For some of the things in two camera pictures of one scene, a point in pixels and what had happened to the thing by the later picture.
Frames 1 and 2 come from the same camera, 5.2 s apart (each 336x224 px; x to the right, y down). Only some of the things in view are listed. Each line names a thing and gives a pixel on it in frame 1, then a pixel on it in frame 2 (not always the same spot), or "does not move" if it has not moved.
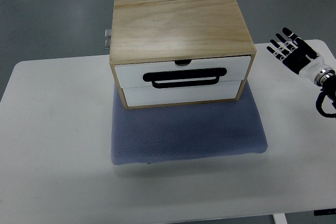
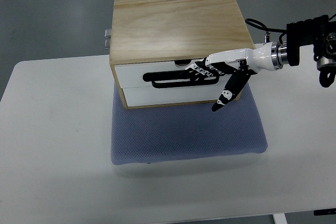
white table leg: [280, 219] does not move
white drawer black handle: [199, 73] does not move
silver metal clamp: [107, 38] does not move
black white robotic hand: [298, 56] → [241, 64]
